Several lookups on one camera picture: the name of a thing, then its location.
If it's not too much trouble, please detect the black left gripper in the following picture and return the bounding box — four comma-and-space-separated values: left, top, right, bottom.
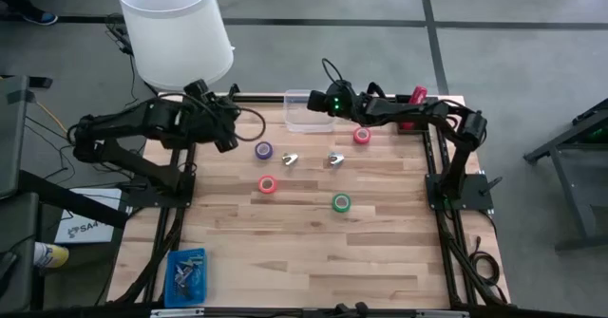
187, 94, 241, 154

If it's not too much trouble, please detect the person's shoe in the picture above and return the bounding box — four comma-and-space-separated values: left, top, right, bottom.
21, 8, 59, 27

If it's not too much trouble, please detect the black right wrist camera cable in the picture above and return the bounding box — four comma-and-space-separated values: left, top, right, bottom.
321, 57, 346, 84

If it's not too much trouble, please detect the black coiled cable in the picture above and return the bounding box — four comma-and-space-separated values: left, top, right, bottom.
467, 234, 503, 290

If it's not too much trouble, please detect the green tape roll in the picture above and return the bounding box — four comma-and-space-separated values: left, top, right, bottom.
332, 193, 352, 214

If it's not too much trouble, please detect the grey cabinet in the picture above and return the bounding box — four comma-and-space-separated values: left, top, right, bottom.
0, 192, 47, 314
0, 74, 30, 199

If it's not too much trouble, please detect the silver metal bracket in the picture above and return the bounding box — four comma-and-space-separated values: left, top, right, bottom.
416, 309, 471, 318
150, 308, 206, 318

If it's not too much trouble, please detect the black power strip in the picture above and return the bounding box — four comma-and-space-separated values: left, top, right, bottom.
104, 12, 135, 56

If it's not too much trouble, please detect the black metal stand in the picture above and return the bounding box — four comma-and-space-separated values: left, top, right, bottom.
523, 97, 608, 253

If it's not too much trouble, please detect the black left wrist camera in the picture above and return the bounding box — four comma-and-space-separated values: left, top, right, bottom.
183, 79, 211, 102

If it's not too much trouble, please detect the black frame lever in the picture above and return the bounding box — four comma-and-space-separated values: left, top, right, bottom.
478, 176, 504, 197

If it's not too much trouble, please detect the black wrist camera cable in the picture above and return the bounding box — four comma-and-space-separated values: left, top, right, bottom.
321, 57, 346, 84
208, 92, 267, 143

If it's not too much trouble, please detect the white printed sign board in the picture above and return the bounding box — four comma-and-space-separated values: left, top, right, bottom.
53, 187, 124, 245

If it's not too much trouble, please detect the clear plastic bin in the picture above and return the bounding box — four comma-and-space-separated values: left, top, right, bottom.
283, 88, 340, 134

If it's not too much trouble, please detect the yellow white bottle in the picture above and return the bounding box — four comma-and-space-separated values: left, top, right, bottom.
32, 241, 70, 270

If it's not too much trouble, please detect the red tape roll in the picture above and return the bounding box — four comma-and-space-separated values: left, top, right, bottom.
352, 125, 372, 145

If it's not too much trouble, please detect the purple tape roll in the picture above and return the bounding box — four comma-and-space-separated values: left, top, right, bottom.
254, 140, 275, 161

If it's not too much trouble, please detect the black left wrist camera cable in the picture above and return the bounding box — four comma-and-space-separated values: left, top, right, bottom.
208, 92, 267, 143

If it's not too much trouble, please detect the silver table lamp white shade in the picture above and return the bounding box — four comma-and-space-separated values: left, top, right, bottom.
117, 0, 235, 92

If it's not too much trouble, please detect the red stapler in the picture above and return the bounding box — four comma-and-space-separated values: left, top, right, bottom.
399, 85, 428, 130

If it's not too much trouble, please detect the orange tape roll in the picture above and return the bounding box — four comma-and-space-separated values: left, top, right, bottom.
257, 175, 278, 195

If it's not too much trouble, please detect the black metal beam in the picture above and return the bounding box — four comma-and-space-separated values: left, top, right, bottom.
17, 169, 130, 230

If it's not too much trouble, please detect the black metal table frame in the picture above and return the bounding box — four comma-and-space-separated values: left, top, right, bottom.
113, 92, 512, 309

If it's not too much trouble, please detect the blue plastic basket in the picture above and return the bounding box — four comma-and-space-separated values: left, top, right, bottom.
163, 247, 208, 309

